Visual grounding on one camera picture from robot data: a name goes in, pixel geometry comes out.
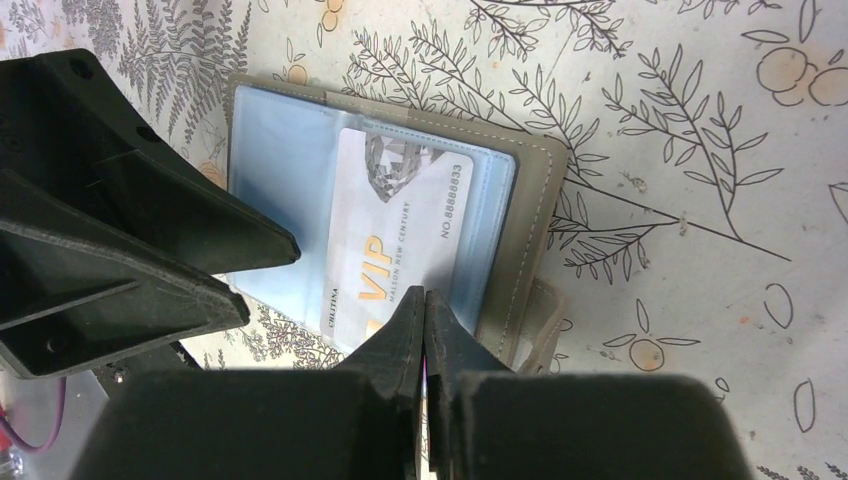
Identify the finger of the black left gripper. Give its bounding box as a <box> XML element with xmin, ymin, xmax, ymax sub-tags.
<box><xmin>1</xmin><ymin>170</ymin><xmax>249</xmax><ymax>379</ymax></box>
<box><xmin>1</xmin><ymin>49</ymin><xmax>301</xmax><ymax>274</ymax></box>

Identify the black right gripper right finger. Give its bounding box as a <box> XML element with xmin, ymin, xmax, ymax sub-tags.
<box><xmin>423</xmin><ymin>290</ymin><xmax>752</xmax><ymax>479</ymax></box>

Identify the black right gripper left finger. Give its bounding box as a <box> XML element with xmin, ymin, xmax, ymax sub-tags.
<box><xmin>72</xmin><ymin>286</ymin><xmax>425</xmax><ymax>479</ymax></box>

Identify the white VIP card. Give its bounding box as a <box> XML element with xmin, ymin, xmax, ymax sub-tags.
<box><xmin>321</xmin><ymin>128</ymin><xmax>474</xmax><ymax>351</ymax></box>

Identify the grey card holder wallet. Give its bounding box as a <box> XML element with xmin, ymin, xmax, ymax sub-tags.
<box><xmin>228</xmin><ymin>75</ymin><xmax>568</xmax><ymax>373</ymax></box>

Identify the floral patterned table mat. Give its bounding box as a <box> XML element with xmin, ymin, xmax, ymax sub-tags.
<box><xmin>1</xmin><ymin>0</ymin><xmax>847</xmax><ymax>479</ymax></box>

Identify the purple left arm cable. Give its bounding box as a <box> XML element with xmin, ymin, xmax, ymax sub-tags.
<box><xmin>0</xmin><ymin>376</ymin><xmax>69</xmax><ymax>457</ymax></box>

